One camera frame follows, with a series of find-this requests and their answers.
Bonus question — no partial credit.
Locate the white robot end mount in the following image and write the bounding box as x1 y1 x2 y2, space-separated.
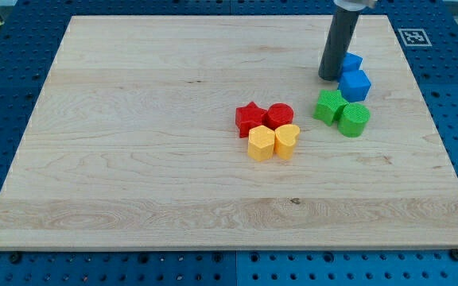
333 0 376 11

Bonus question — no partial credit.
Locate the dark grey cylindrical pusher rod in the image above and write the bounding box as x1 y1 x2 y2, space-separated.
318 7 360 81

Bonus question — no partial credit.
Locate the blue cube block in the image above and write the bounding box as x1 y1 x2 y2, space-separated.
338 70 371 102

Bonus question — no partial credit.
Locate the blue triangle block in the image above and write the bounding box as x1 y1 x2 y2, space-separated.
342 52 363 72

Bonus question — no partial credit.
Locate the white fiducial marker tag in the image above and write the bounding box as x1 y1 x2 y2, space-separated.
398 28 432 47

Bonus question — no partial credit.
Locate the green star block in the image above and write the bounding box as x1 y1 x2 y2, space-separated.
313 90 348 126

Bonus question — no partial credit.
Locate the green cylinder block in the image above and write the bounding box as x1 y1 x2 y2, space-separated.
337 103 371 137

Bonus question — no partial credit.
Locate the red cylinder block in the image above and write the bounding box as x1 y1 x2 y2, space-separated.
265 102 294 129

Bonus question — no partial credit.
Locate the yellow heart block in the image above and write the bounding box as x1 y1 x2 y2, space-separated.
274 124 301 160

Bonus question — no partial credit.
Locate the red star block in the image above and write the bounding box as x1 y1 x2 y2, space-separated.
235 102 267 138

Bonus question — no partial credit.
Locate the yellow hexagon block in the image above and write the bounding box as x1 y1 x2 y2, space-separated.
247 126 275 161

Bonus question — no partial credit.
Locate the wooden board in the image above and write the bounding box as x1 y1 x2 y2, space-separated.
0 16 458 252

